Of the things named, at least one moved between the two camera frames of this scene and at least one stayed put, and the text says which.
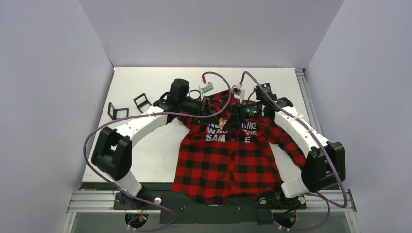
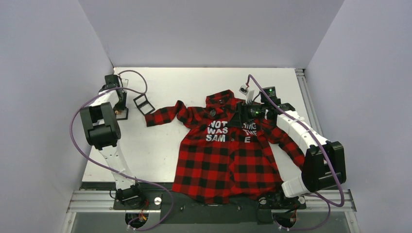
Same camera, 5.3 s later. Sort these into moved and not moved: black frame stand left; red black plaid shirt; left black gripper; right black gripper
Moved: left black gripper
Not moved: black frame stand left; red black plaid shirt; right black gripper
